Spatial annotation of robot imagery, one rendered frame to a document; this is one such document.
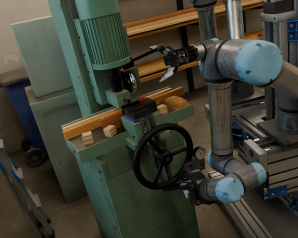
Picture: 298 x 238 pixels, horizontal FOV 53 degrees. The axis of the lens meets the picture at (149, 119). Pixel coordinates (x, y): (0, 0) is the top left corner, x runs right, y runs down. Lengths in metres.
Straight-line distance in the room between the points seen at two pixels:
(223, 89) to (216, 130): 0.15
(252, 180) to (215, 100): 0.28
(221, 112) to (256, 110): 0.77
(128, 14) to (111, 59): 2.59
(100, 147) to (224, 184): 0.57
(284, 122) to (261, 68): 0.49
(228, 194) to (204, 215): 1.21
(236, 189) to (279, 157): 0.40
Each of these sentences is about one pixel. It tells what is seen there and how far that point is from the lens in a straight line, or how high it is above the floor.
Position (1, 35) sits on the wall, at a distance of 3.62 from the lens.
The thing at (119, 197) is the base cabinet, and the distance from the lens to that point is 1.43.
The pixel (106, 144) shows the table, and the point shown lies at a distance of 1.29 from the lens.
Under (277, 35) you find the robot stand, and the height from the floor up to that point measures 1.16.
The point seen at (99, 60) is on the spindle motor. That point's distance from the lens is 1.33.
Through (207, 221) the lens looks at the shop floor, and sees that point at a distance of 2.10.
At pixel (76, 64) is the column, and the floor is 1.18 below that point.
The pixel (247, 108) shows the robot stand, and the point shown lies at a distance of 1.75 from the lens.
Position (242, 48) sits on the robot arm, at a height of 1.25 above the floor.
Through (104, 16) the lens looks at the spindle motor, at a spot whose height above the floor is 1.38.
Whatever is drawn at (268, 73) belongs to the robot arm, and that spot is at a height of 1.18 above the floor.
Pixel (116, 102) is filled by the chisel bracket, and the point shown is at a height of 1.00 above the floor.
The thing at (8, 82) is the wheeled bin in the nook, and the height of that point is 0.92.
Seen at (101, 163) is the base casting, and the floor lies 0.80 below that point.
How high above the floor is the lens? 1.44
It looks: 23 degrees down
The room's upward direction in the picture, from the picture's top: 12 degrees counter-clockwise
